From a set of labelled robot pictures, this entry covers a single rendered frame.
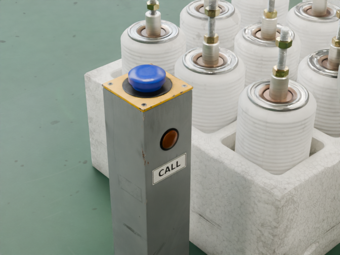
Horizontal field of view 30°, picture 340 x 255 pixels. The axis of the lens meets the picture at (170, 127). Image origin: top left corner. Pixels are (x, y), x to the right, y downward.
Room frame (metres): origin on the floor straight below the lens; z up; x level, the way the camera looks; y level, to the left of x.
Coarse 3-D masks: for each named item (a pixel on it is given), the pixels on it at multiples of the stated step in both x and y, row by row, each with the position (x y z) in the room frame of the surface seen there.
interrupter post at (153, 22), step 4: (148, 12) 0.85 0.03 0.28; (156, 12) 0.85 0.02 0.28; (148, 16) 0.83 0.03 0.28; (152, 16) 0.83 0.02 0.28; (156, 16) 0.83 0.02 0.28; (160, 16) 0.84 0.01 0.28; (148, 20) 0.83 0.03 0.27; (152, 20) 0.83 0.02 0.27; (156, 20) 0.83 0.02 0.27; (160, 20) 0.84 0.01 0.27; (148, 24) 0.83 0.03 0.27; (152, 24) 0.83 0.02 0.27; (156, 24) 0.83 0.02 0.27; (160, 24) 0.84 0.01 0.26; (148, 28) 0.83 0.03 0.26; (152, 28) 0.83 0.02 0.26; (156, 28) 0.83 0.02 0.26; (160, 28) 0.84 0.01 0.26; (148, 32) 0.83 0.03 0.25; (152, 32) 0.83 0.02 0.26; (156, 32) 0.83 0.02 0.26; (160, 32) 0.84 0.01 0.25
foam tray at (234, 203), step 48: (96, 96) 0.83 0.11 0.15; (96, 144) 0.83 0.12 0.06; (192, 144) 0.67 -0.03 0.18; (336, 144) 0.66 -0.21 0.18; (192, 192) 0.67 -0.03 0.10; (240, 192) 0.60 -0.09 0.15; (288, 192) 0.57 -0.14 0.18; (336, 192) 0.64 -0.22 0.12; (192, 240) 0.66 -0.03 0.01; (240, 240) 0.60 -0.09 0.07; (288, 240) 0.58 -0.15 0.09; (336, 240) 0.66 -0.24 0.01
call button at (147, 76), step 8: (136, 72) 0.58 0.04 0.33; (144, 72) 0.58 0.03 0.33; (152, 72) 0.58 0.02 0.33; (160, 72) 0.58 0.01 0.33; (136, 80) 0.57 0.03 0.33; (144, 80) 0.57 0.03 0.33; (152, 80) 0.57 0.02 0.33; (160, 80) 0.57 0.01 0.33; (136, 88) 0.57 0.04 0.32; (144, 88) 0.56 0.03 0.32; (152, 88) 0.57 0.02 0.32
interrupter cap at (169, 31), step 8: (136, 24) 0.86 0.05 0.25; (144, 24) 0.86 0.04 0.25; (168, 24) 0.86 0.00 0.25; (128, 32) 0.83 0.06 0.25; (136, 32) 0.84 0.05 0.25; (144, 32) 0.84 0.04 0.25; (168, 32) 0.84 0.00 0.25; (176, 32) 0.83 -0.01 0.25; (136, 40) 0.81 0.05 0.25; (144, 40) 0.81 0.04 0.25; (152, 40) 0.81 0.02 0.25; (160, 40) 0.81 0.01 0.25; (168, 40) 0.81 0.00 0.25
